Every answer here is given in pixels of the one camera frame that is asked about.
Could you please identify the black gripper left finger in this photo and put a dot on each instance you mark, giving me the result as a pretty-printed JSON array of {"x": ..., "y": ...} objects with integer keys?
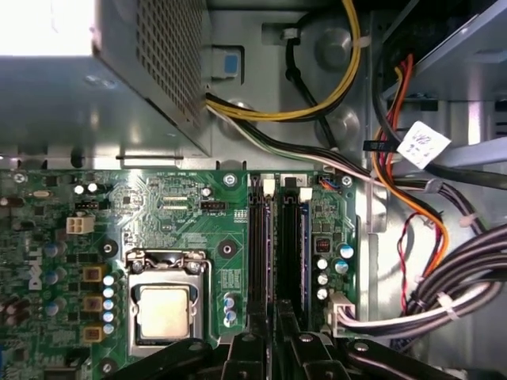
[{"x": 251, "y": 356}]

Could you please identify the silver CPU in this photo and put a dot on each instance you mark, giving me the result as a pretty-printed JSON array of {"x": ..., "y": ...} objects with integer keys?
[{"x": 164, "y": 312}]

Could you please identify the metal CPU socket cover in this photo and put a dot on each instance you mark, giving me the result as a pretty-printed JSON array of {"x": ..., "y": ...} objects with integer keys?
[{"x": 134, "y": 324}]

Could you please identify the blue plastic tab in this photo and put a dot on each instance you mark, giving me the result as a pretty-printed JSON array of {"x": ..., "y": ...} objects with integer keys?
[{"x": 231, "y": 65}]

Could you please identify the green Dell motherboard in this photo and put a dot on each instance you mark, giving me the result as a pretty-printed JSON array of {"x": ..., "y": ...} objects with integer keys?
[{"x": 190, "y": 233}]

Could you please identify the white four-pin power socket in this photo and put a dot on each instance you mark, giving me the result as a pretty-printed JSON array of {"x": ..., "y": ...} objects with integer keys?
[{"x": 80, "y": 224}]

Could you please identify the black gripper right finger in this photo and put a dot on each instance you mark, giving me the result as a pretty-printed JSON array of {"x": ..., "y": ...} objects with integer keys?
[{"x": 313, "y": 356}]

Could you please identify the white board connector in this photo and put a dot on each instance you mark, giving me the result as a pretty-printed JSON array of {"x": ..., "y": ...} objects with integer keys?
[{"x": 342, "y": 312}]

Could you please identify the grey metal power supply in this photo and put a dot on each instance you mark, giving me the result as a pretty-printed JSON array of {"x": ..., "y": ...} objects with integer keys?
[{"x": 170, "y": 51}]

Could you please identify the black open PC case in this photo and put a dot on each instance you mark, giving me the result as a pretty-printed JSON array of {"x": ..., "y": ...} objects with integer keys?
[{"x": 269, "y": 79}]

